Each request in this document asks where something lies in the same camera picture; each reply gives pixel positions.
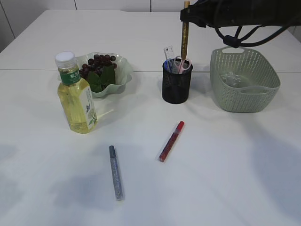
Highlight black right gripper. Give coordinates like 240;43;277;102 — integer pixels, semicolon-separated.
180;0;301;27

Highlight gold glitter pen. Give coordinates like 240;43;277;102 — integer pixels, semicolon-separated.
180;1;190;62

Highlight clear plastic ruler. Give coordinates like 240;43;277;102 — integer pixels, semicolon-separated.
164;46;175;60

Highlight pink handled scissors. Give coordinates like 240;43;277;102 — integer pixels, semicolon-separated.
174;56;192;74

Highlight clear plastic sheet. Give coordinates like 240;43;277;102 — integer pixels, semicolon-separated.
220;72;242;88

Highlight blue handled scissors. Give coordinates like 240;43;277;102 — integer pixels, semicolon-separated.
164;59;180;74

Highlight purple grape bunch with leaf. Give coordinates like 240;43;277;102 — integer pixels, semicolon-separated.
79;54;118;93

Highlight red glitter pen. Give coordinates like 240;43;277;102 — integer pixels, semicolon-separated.
158;121;185;162

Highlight yellow tea plastic bottle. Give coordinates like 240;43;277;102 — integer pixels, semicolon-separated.
55;51;97;134

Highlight silver glitter pen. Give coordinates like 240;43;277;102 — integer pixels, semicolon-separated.
109;145;125;201

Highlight black mesh pen holder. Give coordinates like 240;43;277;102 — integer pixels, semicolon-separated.
161;63;193;104

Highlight pale green plastic basket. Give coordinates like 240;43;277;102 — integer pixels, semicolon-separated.
210;48;281;113

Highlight pale green wavy glass plate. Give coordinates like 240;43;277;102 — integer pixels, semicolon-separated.
76;52;132;98

